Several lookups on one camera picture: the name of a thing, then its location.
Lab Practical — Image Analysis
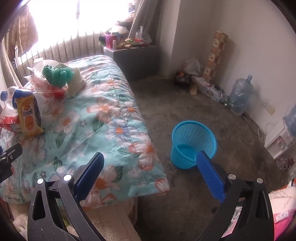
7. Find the grey curtain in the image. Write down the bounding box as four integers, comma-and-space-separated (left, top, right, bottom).
128, 0, 166, 45
0, 35, 26, 88

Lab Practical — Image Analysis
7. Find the black floor cable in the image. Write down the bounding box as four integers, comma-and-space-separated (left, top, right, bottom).
240, 115, 265, 139

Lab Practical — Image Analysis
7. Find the blue plastic mesh basket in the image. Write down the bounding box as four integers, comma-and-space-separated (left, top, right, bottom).
171, 120, 218, 169

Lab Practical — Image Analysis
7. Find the clear plastic bottle blue cap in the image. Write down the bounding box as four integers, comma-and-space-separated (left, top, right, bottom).
0, 86, 38, 112

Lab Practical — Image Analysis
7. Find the beige puffer jacket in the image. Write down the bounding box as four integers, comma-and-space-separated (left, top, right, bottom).
8, 7, 39, 56

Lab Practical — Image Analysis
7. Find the white paper tissue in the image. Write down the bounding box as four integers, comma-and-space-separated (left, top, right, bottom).
57, 62, 86, 96

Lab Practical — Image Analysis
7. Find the pile of small cabinet items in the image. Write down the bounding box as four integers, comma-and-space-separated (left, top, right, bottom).
99, 32, 151, 49

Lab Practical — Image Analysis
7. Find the translucent plastic bag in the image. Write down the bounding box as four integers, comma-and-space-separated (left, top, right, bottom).
135, 26, 152, 45

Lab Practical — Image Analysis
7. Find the floral turquoise blanket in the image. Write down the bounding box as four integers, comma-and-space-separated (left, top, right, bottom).
0, 55, 170, 208

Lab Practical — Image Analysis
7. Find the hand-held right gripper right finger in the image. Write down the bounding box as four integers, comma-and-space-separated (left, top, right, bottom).
195, 151, 275, 241

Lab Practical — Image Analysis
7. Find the green plastic bag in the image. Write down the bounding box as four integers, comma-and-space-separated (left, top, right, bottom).
42, 65, 75, 88

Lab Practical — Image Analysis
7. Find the red and white plastic bag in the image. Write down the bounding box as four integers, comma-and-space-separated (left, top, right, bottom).
25, 67, 69, 100

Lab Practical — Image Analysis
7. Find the white wall socket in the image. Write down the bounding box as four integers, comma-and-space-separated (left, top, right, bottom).
264, 102, 276, 115

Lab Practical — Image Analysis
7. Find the dark snack bag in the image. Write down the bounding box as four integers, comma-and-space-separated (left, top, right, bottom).
174, 71, 193, 85

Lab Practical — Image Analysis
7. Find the beige fluffy rug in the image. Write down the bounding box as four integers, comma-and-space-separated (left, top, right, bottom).
13, 197, 139, 241

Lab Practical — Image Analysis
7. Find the red and white printed packet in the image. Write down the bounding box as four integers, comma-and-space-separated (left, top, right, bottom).
0, 109, 22, 133

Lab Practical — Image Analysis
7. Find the window grille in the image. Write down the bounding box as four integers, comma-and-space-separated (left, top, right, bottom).
14, 30, 104, 70

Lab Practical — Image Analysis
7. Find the blue water dispenser jug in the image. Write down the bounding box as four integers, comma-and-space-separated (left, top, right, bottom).
282, 104, 296, 137

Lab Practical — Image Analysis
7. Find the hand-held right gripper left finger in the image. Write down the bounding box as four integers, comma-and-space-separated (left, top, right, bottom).
27, 152, 107, 241

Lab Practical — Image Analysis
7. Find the yellow snack packet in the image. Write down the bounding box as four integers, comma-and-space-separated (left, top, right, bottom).
17, 95, 45, 135

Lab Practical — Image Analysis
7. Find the large wrapped water jug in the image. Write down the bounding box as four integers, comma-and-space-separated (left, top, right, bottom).
228, 74, 255, 115

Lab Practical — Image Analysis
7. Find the white water dispenser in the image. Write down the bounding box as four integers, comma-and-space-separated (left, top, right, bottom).
264, 119, 296, 160

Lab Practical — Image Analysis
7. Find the long white printed box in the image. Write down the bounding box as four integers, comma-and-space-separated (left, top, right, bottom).
191, 76, 222, 98

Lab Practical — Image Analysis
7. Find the black power cable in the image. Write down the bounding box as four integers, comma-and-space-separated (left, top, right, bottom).
209, 84, 229, 105

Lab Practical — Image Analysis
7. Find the white cable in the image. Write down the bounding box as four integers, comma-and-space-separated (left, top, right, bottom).
257, 123, 273, 144

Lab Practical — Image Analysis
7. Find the tall patterned cardboard box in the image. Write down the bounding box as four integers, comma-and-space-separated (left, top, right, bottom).
202, 30, 229, 80

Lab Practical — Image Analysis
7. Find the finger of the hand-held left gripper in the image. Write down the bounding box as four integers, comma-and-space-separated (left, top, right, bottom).
0, 143, 23, 165
0, 162, 14, 183

